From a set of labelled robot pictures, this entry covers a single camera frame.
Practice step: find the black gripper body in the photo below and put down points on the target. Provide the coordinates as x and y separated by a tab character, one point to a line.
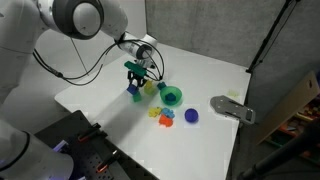
135	77

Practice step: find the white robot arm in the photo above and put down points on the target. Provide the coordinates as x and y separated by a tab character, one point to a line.
22	155

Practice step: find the green cube block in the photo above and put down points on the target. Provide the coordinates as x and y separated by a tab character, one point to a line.
137	97

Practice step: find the dark blue block in bowl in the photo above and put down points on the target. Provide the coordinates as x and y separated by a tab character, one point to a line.
170	97

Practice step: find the yellow toy figure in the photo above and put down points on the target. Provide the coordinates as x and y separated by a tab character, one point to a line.
149	88

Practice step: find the teal toy piece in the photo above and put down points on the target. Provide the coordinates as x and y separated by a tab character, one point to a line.
161	85

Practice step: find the green plastic bowl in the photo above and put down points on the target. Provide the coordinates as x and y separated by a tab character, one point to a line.
171	89

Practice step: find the yellow flat toy piece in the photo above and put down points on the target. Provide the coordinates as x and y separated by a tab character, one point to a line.
154	111

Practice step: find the light blue toy piece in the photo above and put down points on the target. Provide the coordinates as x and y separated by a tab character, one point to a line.
168	113

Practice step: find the orange toy piece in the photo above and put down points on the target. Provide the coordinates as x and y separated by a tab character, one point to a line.
164	120

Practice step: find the purple spiky ball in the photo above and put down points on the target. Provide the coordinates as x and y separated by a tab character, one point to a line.
191	115

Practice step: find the left black orange clamp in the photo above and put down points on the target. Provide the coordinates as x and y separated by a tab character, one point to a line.
88	133

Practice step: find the black orange clamp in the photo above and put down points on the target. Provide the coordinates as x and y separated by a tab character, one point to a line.
108	161
88	133

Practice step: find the right black orange clamp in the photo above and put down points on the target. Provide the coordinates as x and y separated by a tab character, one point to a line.
108	161

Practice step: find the black tripod pole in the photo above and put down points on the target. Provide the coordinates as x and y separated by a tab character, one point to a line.
272	35

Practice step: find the colourful toy shelf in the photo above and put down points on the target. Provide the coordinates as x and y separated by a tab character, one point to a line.
295	125

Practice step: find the wooden board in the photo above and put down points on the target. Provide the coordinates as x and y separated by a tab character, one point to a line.
299	96

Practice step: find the black foreground stand pole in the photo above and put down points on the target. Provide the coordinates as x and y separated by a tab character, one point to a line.
308	139

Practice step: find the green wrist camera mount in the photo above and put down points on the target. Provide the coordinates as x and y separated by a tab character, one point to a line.
135	68

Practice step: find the grey metal bracket plate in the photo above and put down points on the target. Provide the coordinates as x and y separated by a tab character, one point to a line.
226	106

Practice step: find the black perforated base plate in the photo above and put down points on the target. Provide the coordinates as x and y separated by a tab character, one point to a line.
89	154

